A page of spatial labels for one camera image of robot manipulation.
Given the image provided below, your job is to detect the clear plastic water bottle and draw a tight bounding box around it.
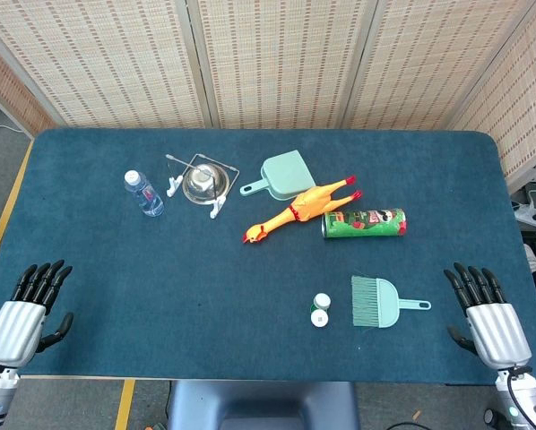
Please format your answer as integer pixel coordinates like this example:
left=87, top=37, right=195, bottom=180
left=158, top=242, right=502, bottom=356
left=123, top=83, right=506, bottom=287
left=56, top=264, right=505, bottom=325
left=123, top=169, right=165, bottom=219

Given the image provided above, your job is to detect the white power strip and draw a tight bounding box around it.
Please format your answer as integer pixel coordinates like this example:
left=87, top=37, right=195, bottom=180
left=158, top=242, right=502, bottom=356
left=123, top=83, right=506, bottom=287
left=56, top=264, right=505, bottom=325
left=512, top=201, right=536, bottom=230

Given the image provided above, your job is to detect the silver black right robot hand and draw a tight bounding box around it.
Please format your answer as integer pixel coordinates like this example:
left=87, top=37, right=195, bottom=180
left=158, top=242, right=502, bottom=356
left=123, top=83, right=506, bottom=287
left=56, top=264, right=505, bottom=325
left=443, top=262, right=533, bottom=371

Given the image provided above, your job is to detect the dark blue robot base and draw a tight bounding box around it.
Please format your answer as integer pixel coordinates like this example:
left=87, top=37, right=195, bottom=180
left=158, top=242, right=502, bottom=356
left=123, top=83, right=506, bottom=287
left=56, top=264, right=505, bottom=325
left=167, top=380, right=361, bottom=430

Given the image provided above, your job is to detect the bamboo screen panel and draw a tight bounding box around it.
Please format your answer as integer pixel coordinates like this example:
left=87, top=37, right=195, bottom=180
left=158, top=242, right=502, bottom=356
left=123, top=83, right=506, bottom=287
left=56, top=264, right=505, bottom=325
left=0, top=35, right=56, bottom=138
left=185, top=0, right=379, bottom=131
left=341, top=0, right=536, bottom=132
left=449, top=0, right=536, bottom=194
left=0, top=0, right=213, bottom=131

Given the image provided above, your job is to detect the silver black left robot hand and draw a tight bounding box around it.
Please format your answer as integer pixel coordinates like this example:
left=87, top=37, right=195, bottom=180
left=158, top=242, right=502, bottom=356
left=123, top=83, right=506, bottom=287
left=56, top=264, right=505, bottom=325
left=0, top=259, right=75, bottom=369

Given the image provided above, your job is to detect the wire stand with white feet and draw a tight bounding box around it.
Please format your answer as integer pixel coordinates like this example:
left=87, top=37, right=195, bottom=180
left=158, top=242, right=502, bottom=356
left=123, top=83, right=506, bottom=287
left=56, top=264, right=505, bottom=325
left=165, top=153, right=240, bottom=220

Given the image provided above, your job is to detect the mint green dustpan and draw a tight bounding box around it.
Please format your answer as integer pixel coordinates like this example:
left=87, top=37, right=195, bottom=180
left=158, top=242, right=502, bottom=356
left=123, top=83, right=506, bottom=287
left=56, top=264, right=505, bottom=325
left=238, top=150, right=316, bottom=202

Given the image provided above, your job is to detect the stainless steel bowl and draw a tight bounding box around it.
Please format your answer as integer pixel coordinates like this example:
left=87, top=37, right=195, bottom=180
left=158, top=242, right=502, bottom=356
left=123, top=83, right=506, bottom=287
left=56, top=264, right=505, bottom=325
left=182, top=163, right=231, bottom=205

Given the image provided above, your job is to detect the blue table cloth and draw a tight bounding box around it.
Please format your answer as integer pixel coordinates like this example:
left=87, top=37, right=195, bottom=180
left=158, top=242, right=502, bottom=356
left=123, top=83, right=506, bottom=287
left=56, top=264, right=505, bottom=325
left=0, top=128, right=536, bottom=386

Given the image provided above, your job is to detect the green Pringles can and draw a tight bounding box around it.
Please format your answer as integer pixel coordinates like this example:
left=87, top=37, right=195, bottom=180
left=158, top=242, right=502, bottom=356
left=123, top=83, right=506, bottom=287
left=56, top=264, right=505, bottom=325
left=321, top=207, right=408, bottom=240

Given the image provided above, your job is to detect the yellow rubber chicken toy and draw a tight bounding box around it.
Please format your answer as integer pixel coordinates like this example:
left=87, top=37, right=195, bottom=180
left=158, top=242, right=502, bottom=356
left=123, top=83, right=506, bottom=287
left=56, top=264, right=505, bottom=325
left=243, top=175, right=363, bottom=245

